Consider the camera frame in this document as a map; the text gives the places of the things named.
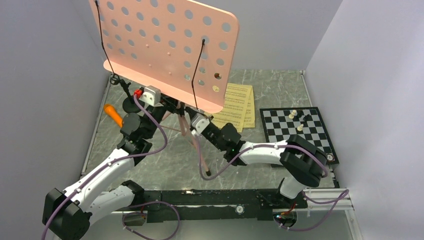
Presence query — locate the yellow sheet music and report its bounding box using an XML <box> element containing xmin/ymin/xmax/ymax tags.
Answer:
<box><xmin>212</xmin><ymin>83</ymin><xmax>253</xmax><ymax>133</ymax></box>
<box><xmin>243</xmin><ymin>87</ymin><xmax>256</xmax><ymax>128</ymax></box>

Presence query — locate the black microphone stand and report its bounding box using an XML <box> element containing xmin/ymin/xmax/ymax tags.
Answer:
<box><xmin>110</xmin><ymin>74</ymin><xmax>140</xmax><ymax>115</ymax></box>

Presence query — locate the pink music stand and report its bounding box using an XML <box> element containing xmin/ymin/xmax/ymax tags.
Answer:
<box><xmin>88</xmin><ymin>0</ymin><xmax>240</xmax><ymax>176</ymax></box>

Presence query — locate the orange toy microphone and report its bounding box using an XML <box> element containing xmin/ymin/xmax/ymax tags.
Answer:
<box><xmin>103</xmin><ymin>103</ymin><xmax>123</xmax><ymax>128</ymax></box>

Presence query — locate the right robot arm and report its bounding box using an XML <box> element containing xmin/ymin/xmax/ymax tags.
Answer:
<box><xmin>184</xmin><ymin>107</ymin><xmax>329</xmax><ymax>208</ymax></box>

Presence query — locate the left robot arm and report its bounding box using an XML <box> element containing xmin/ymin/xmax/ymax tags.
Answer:
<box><xmin>41</xmin><ymin>94</ymin><xmax>184</xmax><ymax>240</ymax></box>

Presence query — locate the black white chessboard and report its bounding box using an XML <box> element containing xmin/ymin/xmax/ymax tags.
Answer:
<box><xmin>259</xmin><ymin>106</ymin><xmax>340</xmax><ymax>165</ymax></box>

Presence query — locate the white chess piece upper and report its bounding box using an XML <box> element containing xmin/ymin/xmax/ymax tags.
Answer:
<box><xmin>288</xmin><ymin>109</ymin><xmax>298</xmax><ymax>120</ymax></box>

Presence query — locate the white chess piece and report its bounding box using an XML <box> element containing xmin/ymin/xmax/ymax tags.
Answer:
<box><xmin>296</xmin><ymin>124</ymin><xmax>304</xmax><ymax>132</ymax></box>
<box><xmin>288</xmin><ymin>109</ymin><xmax>298</xmax><ymax>120</ymax></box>

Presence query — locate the white chess piece lower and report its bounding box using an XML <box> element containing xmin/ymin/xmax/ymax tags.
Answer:
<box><xmin>296</xmin><ymin>124</ymin><xmax>304</xmax><ymax>132</ymax></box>

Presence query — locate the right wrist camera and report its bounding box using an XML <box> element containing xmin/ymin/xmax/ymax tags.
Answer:
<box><xmin>190</xmin><ymin>113</ymin><xmax>211</xmax><ymax>137</ymax></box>

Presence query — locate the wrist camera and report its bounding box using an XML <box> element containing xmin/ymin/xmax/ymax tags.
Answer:
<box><xmin>134</xmin><ymin>85</ymin><xmax>163</xmax><ymax>107</ymax></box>
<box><xmin>190</xmin><ymin>113</ymin><xmax>211</xmax><ymax>137</ymax></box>

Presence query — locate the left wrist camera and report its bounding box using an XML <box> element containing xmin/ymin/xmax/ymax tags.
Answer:
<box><xmin>134</xmin><ymin>85</ymin><xmax>163</xmax><ymax>107</ymax></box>

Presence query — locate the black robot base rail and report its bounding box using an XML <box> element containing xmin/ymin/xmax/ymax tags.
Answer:
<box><xmin>110</xmin><ymin>188</ymin><xmax>309</xmax><ymax>223</ymax></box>

